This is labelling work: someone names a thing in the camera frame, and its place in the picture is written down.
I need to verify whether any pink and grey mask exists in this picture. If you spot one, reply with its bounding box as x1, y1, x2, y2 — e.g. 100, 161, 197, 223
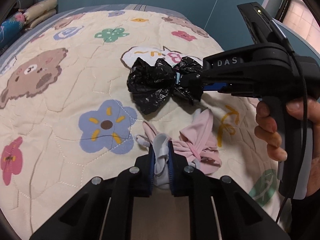
135, 109, 222, 189

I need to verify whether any person's right hand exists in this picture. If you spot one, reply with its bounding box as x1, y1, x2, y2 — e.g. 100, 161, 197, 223
254, 97, 320, 197

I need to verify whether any window frame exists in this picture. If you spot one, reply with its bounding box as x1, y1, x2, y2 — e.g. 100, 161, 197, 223
262, 0, 319, 53

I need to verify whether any cream cartoon bear quilt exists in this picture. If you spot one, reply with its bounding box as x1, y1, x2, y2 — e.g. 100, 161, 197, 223
1, 10, 282, 239

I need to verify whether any cream folded blanket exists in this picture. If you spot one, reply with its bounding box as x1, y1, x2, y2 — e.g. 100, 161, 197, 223
23, 0, 57, 29

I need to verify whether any blue floral pillow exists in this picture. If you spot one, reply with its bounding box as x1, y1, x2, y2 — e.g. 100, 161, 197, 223
1, 12, 25, 54

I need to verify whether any grey bed headboard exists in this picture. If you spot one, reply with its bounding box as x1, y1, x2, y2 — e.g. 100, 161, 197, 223
13, 0, 39, 10

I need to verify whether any black cable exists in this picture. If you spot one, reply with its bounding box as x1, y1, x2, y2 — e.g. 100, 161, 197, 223
271, 18, 309, 223

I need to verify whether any black plastic bag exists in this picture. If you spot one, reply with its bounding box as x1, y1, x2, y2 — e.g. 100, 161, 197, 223
127, 56, 204, 115

